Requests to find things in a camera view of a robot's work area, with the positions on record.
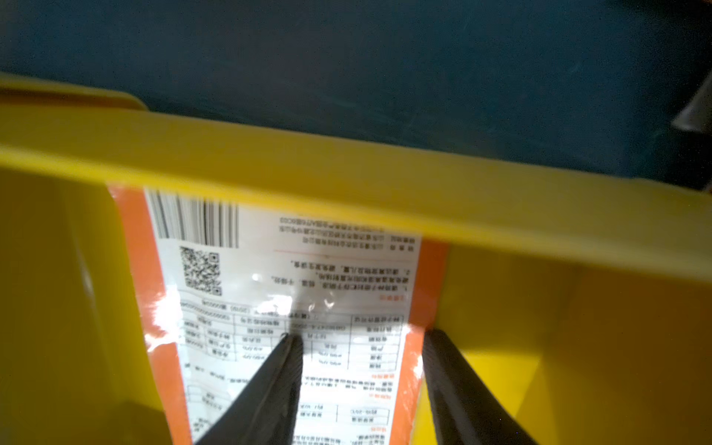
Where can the yellow bottom drawer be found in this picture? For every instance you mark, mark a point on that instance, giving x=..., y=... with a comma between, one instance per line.
x=583, y=302

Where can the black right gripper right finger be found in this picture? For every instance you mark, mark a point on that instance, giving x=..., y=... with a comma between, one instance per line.
x=464, y=411

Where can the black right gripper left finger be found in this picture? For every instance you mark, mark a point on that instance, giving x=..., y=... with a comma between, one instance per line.
x=266, y=411

